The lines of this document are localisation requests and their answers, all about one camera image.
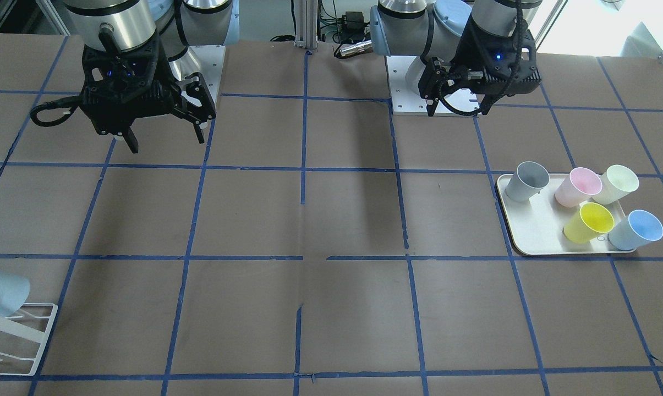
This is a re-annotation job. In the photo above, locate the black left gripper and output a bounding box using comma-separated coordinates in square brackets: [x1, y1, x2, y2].
[418, 23, 542, 117]

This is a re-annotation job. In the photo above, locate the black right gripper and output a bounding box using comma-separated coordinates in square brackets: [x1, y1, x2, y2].
[81, 34, 216, 153]

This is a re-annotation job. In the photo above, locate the light blue plastic cup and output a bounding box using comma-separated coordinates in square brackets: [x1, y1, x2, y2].
[608, 210, 663, 251]

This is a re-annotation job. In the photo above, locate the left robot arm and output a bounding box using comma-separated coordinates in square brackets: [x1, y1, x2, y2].
[370, 1, 542, 116]

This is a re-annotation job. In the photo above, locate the grey plastic cup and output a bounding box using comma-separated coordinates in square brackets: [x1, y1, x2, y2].
[505, 161, 550, 202]

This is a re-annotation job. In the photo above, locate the pink plastic cup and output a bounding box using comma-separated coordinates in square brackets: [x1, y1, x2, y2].
[554, 167, 603, 208]

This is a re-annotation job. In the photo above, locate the yellow plastic cup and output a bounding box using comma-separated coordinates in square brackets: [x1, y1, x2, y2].
[563, 202, 615, 244]

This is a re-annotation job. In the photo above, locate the cream plastic cup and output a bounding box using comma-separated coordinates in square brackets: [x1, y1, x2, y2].
[593, 164, 640, 205]

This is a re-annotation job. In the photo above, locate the cream plastic tray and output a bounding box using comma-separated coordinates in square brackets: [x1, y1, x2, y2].
[496, 173, 621, 256]

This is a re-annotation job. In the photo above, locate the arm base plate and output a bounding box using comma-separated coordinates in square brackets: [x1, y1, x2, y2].
[169, 45, 227, 110]
[385, 55, 483, 116]

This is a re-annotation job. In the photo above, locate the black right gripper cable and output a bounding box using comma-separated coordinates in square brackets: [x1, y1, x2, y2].
[30, 95, 90, 128]

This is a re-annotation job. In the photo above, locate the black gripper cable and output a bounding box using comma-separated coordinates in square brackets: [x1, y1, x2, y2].
[30, 95, 90, 128]
[439, 27, 530, 117]

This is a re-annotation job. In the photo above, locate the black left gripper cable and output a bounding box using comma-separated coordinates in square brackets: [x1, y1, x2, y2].
[439, 27, 530, 117]

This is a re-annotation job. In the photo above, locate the aluminium frame post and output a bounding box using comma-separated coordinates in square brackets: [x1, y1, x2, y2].
[293, 0, 320, 54]

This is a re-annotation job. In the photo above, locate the white wire cup rack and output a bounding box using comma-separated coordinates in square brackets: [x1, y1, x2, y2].
[0, 303, 59, 376]

